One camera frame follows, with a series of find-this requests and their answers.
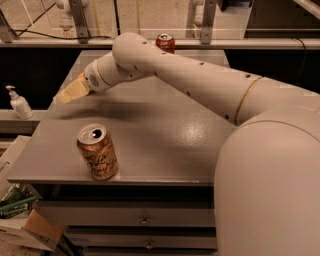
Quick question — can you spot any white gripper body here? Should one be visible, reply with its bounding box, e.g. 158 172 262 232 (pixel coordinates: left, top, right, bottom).
84 60 111 92

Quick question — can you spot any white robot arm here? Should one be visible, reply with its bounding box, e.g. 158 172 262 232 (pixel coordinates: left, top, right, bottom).
57 33 320 256

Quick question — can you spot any orange gold soda can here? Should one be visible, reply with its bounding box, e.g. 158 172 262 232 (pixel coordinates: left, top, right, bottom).
77 123 118 180

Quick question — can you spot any red soda can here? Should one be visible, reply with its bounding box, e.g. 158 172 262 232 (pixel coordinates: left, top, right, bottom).
155 33 175 53

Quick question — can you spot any white pump dispenser bottle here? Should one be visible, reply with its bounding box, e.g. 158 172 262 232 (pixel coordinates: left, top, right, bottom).
6 85 33 120

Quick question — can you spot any grey drawer cabinet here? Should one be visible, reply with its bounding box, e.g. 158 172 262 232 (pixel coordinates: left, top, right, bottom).
7 49 238 256

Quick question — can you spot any white cardboard box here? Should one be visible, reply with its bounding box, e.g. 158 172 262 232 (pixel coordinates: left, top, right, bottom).
0 135 62 251

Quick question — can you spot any top drawer knob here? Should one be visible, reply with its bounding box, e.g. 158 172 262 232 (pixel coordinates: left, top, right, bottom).
140 215 150 226

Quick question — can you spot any drawer knob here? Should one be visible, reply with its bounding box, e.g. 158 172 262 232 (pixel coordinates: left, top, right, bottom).
140 215 150 226
145 241 154 250

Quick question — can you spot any lower drawer knob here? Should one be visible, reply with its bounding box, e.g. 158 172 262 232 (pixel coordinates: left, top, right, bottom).
145 241 154 250

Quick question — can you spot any black cable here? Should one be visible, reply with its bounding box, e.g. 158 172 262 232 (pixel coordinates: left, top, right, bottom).
9 29 113 41

